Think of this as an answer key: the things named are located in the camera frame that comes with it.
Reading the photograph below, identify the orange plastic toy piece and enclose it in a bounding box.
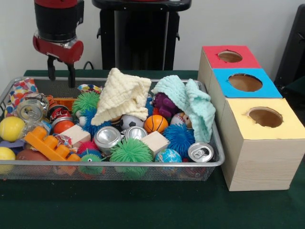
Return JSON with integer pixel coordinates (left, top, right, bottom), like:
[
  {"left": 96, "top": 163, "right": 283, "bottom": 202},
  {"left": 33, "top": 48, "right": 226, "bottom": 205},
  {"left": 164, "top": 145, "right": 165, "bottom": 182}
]
[{"left": 25, "top": 126, "right": 81, "bottom": 162}]

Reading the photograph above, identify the wooden box with three holes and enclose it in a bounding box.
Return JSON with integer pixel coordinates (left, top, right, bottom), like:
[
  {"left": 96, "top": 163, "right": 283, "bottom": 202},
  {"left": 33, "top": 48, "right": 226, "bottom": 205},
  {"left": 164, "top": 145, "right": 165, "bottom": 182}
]
[{"left": 197, "top": 45, "right": 305, "bottom": 191}]

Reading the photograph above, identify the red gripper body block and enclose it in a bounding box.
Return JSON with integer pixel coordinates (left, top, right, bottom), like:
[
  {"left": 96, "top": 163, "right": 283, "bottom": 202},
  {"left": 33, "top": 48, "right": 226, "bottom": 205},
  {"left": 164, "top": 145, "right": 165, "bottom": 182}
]
[{"left": 32, "top": 34, "right": 84, "bottom": 65}]

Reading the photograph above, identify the silver can with open top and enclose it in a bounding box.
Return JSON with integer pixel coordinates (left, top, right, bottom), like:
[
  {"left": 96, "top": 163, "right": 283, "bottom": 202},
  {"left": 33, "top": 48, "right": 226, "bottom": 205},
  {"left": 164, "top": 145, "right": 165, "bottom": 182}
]
[{"left": 94, "top": 125, "right": 122, "bottom": 156}]

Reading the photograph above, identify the flat orange plastic tray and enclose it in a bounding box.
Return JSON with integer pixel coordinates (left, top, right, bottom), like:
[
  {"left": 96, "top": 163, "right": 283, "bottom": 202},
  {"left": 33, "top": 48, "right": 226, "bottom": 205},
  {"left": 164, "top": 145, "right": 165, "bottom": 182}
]
[{"left": 51, "top": 97, "right": 77, "bottom": 111}]

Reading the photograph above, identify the crushed silver can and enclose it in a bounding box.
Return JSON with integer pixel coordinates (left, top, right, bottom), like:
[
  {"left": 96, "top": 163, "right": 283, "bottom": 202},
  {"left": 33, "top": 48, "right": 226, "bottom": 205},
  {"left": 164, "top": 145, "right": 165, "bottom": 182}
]
[{"left": 17, "top": 93, "right": 49, "bottom": 123}]

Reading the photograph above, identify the large green spiky ball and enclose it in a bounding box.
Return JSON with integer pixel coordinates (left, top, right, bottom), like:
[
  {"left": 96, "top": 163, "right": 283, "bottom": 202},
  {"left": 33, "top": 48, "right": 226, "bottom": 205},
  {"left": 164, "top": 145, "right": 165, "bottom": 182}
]
[{"left": 110, "top": 138, "right": 154, "bottom": 165}]

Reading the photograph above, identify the dark green table cloth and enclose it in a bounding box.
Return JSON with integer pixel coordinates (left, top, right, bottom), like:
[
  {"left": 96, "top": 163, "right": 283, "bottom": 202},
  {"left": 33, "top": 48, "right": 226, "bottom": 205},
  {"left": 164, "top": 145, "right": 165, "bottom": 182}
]
[{"left": 0, "top": 69, "right": 305, "bottom": 229}]

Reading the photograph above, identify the silver can with pull tab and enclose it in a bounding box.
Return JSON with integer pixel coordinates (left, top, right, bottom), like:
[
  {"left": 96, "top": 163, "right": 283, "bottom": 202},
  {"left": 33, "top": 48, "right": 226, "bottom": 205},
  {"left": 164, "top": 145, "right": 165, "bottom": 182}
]
[{"left": 188, "top": 142, "right": 214, "bottom": 163}]

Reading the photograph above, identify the mint green muslin cloth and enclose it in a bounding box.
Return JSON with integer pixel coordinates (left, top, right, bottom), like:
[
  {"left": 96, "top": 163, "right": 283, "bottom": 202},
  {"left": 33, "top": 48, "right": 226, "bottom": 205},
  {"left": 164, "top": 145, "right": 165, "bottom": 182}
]
[{"left": 151, "top": 75, "right": 216, "bottom": 144}]

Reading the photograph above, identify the cream yellow muslin cloth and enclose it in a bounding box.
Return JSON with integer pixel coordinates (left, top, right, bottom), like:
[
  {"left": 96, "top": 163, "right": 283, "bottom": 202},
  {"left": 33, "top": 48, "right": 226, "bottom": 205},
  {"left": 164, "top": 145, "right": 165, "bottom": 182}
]
[{"left": 91, "top": 68, "right": 152, "bottom": 126}]

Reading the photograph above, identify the black chair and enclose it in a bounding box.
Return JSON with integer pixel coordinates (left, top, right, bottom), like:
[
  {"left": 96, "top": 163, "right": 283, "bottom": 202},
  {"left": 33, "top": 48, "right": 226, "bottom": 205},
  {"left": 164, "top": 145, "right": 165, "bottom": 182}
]
[{"left": 274, "top": 4, "right": 305, "bottom": 94}]

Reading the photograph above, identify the yellow tennis ball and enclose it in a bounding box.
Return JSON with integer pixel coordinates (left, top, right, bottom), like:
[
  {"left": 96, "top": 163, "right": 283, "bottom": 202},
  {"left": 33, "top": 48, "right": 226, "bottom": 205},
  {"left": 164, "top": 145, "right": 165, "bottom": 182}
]
[{"left": 0, "top": 117, "right": 25, "bottom": 142}]

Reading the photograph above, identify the small orange basketball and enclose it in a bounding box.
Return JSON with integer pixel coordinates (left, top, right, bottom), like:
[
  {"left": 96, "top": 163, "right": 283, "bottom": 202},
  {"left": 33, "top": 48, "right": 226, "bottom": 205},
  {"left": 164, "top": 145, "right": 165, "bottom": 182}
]
[{"left": 143, "top": 114, "right": 168, "bottom": 134}]

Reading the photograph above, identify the small green spiky ball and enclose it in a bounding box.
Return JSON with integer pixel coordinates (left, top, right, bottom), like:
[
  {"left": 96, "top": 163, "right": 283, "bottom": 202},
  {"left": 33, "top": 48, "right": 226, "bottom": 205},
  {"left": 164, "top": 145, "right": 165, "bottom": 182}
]
[{"left": 72, "top": 92, "right": 101, "bottom": 115}]

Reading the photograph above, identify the blue spiky ball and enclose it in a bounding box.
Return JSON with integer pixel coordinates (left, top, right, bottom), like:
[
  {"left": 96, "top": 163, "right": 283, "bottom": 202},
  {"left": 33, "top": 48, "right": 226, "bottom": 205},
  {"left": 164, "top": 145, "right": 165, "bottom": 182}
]
[{"left": 163, "top": 124, "right": 196, "bottom": 158}]

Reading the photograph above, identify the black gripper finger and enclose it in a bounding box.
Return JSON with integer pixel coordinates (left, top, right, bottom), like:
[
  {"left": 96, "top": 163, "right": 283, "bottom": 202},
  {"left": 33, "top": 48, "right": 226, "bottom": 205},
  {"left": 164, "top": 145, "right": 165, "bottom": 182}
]
[
  {"left": 47, "top": 55, "right": 56, "bottom": 82},
  {"left": 67, "top": 63, "right": 76, "bottom": 88}
]

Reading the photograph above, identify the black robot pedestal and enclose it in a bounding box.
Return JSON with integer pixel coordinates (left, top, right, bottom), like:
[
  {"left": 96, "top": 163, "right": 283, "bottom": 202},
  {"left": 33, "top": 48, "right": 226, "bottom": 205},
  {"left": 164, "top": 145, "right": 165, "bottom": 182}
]
[{"left": 92, "top": 0, "right": 192, "bottom": 71}]

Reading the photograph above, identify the clear mesh bin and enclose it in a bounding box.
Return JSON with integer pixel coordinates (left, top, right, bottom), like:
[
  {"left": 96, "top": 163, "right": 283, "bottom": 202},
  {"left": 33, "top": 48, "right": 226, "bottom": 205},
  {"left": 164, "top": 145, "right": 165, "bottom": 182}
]
[{"left": 0, "top": 76, "right": 225, "bottom": 182}]

